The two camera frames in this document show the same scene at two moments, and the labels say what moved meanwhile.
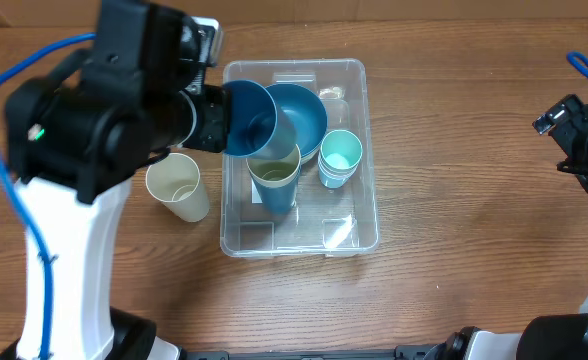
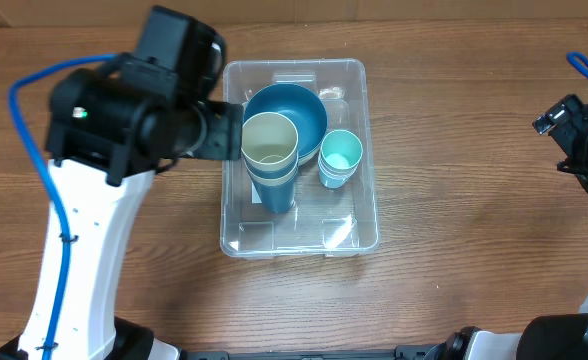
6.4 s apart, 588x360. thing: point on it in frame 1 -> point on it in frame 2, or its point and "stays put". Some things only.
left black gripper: (217, 101) stays put
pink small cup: (335, 176) stays put
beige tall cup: (174, 179) -> (269, 142)
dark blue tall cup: (278, 199) stays put
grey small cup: (337, 172) stays put
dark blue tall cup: (253, 125) -> (280, 173)
